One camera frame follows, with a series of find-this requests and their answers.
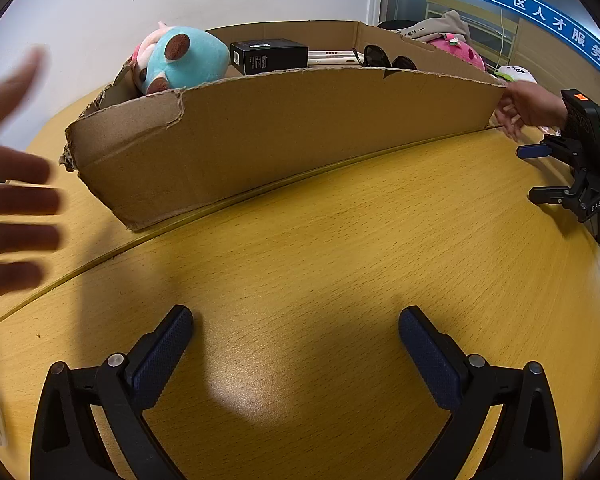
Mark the pink and teal pig plush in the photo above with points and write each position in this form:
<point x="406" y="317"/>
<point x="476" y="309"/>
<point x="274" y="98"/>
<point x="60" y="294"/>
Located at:
<point x="190" y="60"/>

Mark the small black box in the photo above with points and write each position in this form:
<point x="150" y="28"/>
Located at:
<point x="265" y="57"/>

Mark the white plush toy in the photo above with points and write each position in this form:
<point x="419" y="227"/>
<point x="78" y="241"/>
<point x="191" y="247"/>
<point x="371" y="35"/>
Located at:
<point x="517" y="74"/>

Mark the beige cloth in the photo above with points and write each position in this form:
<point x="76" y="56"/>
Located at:
<point x="440" y="27"/>

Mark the person's right hand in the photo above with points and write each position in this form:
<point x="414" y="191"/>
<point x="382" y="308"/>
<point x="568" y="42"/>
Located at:
<point x="535" y="107"/>

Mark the clear white phone case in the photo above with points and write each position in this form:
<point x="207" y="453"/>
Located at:
<point x="330" y="55"/>

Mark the brown cardboard box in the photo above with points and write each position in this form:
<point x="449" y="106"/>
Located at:
<point x="280" y="135"/>

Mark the wooden desktop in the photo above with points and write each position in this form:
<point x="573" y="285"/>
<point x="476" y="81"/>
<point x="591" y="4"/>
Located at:
<point x="305" y="260"/>

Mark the person's left hand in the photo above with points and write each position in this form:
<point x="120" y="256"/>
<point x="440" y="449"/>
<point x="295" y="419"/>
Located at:
<point x="10" y="200"/>

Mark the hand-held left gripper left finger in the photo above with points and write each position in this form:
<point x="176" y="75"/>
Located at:
<point x="162" y="355"/>

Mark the blue wall banner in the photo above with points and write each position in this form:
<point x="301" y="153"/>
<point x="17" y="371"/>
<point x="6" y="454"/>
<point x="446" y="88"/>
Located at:
<point x="530" y="5"/>

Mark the black sunglasses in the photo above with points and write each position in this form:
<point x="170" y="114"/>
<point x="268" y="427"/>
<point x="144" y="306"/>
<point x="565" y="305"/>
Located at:
<point x="375" y="56"/>

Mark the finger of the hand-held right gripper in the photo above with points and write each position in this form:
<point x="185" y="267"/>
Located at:
<point x="550" y="195"/>
<point x="535" y="151"/>

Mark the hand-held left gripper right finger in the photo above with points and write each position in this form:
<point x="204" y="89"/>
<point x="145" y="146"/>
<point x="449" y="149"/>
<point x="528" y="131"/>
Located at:
<point x="430" y="360"/>

